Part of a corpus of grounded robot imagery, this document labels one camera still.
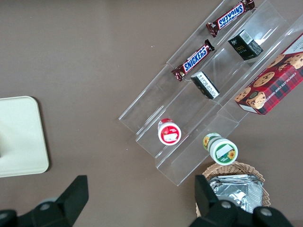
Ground small black carton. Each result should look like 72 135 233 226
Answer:
227 29 264 62
190 70 221 100

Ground red lid yogurt cup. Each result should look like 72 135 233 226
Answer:
157 117 182 146

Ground light wicker basket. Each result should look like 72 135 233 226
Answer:
195 162 272 218

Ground green lid yogurt cup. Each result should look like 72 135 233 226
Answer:
202 132 239 166

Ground red plaid cookie box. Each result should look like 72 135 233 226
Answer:
234 33 303 116

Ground Snickers chocolate bar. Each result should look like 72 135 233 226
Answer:
205 0 257 38
171 38 216 82

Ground silver foil packets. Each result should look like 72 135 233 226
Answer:
205 174 264 215

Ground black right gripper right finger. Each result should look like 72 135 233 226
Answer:
189 175 256 227

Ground cream rectangular tray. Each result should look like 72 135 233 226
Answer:
0 95 50 178

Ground clear acrylic tiered stand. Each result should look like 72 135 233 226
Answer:
118 0 303 187

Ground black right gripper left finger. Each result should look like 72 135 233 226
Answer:
17 175 89 227

